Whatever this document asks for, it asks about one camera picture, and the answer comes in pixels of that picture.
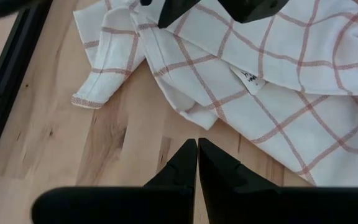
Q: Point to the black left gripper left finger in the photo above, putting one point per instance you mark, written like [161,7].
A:
[135,205]

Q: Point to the white towel with red checks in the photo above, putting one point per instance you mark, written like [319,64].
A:
[291,46]

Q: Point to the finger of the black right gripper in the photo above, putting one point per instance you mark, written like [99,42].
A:
[250,9]
[171,11]

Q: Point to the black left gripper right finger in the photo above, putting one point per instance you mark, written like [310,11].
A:
[259,205]

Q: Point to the black table frame rail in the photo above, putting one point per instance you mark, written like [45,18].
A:
[11,77]

